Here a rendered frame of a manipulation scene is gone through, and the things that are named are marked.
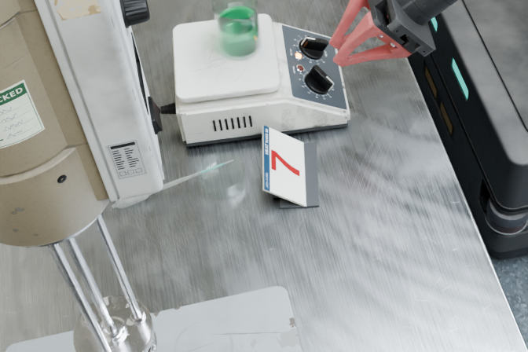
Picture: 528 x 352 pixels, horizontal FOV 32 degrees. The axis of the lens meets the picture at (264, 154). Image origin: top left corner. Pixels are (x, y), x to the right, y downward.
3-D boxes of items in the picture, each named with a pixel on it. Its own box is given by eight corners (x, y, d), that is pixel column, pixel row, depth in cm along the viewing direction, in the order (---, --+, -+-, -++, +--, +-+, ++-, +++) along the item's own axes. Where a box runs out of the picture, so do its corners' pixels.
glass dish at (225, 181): (241, 157, 108) (240, 146, 106) (251, 194, 105) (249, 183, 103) (196, 167, 108) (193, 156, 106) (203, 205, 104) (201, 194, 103)
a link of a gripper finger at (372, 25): (318, 64, 95) (389, 12, 90) (309, 16, 99) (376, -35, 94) (360, 92, 99) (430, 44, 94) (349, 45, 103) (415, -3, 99)
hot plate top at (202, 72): (271, 16, 111) (270, 12, 110) (282, 91, 103) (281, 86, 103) (173, 29, 111) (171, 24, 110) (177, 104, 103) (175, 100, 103)
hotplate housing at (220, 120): (335, 50, 117) (334, 5, 111) (350, 130, 109) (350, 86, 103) (163, 72, 117) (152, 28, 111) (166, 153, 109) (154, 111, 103)
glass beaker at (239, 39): (209, 45, 108) (199, -6, 101) (247, 24, 109) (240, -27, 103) (237, 75, 105) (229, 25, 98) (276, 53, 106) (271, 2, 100)
